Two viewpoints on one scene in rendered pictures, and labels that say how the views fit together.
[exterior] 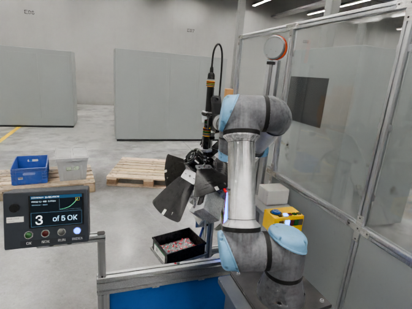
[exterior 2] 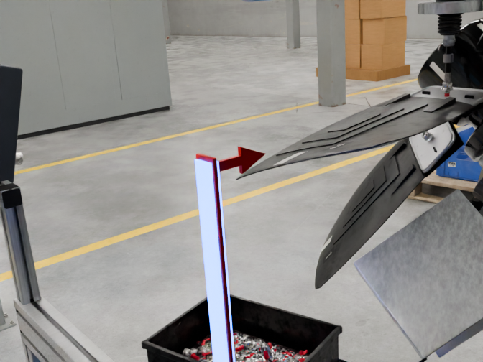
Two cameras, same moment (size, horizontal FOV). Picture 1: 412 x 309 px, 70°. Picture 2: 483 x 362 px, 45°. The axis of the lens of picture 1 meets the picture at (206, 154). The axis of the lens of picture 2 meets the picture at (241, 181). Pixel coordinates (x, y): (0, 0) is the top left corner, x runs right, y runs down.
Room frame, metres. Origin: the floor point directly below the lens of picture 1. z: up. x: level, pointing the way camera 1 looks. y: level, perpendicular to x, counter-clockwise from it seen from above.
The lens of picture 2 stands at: (1.07, -0.56, 1.31)
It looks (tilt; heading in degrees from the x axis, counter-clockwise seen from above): 18 degrees down; 71
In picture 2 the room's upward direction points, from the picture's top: 4 degrees counter-clockwise
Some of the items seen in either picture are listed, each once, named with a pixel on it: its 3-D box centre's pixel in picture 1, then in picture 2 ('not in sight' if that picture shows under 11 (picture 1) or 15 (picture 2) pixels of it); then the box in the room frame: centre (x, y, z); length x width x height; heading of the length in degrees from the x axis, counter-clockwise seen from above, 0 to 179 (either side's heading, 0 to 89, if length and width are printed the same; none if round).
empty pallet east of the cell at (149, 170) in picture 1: (152, 171); not in sight; (4.47, 0.84, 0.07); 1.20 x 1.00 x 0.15; 94
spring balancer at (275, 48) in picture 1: (275, 48); not in sight; (2.11, -0.41, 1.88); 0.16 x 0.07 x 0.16; 55
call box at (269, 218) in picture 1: (282, 221); not in sight; (1.28, -0.39, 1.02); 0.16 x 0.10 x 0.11; 110
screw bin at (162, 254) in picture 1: (178, 246); (243, 355); (1.28, 0.10, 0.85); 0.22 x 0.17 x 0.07; 125
